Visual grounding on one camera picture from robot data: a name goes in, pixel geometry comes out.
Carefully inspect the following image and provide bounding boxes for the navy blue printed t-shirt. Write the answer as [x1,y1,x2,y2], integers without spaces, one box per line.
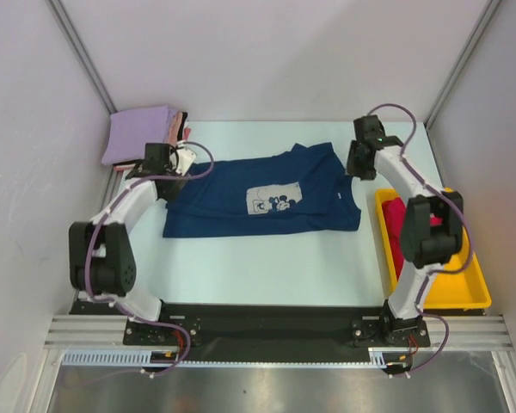
[163,142,361,238]

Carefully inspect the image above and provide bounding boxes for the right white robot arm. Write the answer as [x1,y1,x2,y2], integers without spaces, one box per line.
[347,114,464,345]

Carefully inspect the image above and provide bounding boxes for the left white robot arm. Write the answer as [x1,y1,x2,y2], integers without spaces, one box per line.
[68,144,195,344]

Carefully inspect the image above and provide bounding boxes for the folded lilac t-shirt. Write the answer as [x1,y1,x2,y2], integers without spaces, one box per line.
[101,105,175,167]

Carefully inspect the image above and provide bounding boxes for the folded peach t-shirt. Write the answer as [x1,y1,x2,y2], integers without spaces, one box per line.
[165,112,187,146]

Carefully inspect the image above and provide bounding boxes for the folded black t-shirt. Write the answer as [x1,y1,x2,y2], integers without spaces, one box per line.
[111,110,191,169]

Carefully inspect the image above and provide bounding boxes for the crimson red t-shirt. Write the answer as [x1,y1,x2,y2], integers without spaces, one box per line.
[381,196,443,280]

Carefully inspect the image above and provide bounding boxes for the yellow plastic bin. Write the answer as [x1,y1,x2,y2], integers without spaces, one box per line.
[389,189,492,311]

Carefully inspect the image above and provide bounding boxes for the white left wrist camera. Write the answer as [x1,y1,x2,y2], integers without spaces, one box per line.
[171,146,197,176]

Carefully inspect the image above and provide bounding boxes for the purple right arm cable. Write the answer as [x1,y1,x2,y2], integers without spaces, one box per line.
[367,102,476,379]

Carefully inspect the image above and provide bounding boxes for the right aluminium corner post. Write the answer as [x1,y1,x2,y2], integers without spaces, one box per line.
[424,0,504,132]

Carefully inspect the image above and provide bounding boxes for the aluminium corner post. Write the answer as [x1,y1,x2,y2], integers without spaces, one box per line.
[44,0,117,114]
[424,0,504,132]

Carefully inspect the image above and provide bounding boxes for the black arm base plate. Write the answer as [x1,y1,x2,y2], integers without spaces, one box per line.
[68,300,432,362]

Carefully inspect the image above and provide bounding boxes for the left aluminium corner post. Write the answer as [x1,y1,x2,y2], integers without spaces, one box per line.
[44,0,117,114]

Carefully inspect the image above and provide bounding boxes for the aluminium table edge rail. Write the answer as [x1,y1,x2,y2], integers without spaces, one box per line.
[44,315,513,351]

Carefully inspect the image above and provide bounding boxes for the white slotted cable duct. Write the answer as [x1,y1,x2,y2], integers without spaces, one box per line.
[62,348,412,369]

